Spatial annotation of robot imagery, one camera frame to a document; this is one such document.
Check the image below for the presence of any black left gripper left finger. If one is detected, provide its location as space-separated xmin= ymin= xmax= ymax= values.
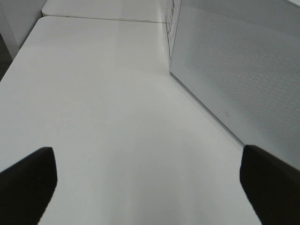
xmin=0 ymin=147 xmax=58 ymax=225

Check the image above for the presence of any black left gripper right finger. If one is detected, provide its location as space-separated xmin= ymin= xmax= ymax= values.
xmin=240 ymin=145 xmax=300 ymax=225

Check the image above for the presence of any white microwave door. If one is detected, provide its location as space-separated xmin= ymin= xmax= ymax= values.
xmin=169 ymin=0 xmax=300 ymax=168

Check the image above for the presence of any white microwave oven body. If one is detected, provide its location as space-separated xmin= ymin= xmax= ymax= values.
xmin=164 ymin=0 xmax=182 ymax=60

